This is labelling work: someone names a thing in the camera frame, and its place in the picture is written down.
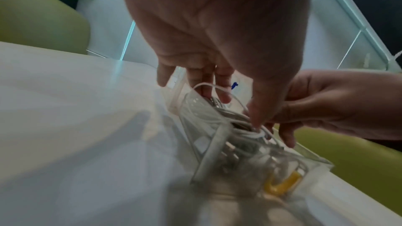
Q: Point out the person's right hand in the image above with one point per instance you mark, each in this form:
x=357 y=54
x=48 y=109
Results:
x=339 y=103

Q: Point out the person's left hand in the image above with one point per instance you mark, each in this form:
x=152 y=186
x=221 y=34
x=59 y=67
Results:
x=216 y=21

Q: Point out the clear plastic zip bag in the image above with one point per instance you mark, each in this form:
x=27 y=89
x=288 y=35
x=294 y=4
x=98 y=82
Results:
x=251 y=160

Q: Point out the green upholstered chair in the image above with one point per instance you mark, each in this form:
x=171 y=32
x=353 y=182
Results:
x=37 y=19
x=355 y=168

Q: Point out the small blue object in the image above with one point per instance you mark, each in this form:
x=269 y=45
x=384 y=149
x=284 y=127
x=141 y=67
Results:
x=234 y=85

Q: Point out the yellow plastic clip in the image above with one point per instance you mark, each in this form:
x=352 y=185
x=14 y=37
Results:
x=282 y=184

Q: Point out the white charger adapter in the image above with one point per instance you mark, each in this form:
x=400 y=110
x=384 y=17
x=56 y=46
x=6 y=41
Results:
x=213 y=150

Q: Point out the glass partition with frame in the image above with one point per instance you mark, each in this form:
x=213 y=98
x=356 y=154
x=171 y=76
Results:
x=355 y=21

